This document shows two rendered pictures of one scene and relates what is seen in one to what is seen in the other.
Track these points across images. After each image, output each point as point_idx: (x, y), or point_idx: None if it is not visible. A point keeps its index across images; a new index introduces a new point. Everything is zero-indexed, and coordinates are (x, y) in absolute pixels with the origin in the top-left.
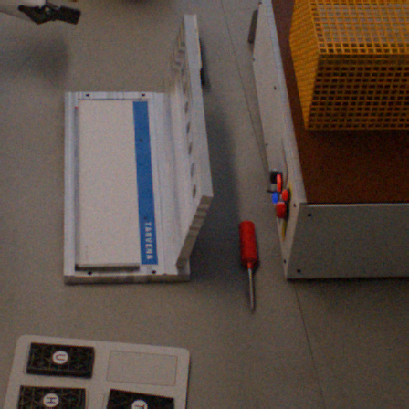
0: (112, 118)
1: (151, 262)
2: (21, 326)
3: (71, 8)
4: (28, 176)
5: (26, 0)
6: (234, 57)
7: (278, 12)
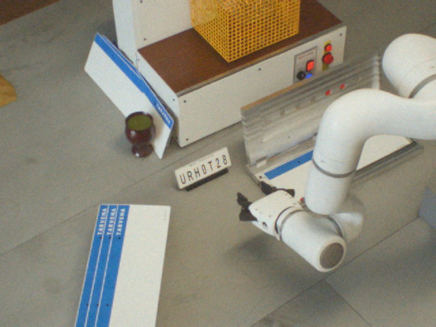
0: (292, 182)
1: None
2: None
3: (265, 183)
4: (366, 204)
5: (289, 194)
6: (181, 159)
7: (199, 80)
